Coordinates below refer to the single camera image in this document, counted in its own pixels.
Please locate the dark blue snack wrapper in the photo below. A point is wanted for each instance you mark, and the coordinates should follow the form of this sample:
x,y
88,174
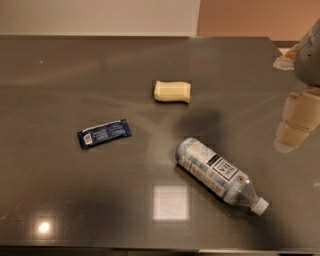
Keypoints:
x,y
93,136

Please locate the yellow sponge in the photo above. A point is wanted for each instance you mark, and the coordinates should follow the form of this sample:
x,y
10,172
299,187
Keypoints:
x,y
172,92

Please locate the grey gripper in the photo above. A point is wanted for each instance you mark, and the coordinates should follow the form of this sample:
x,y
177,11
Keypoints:
x,y
309,63

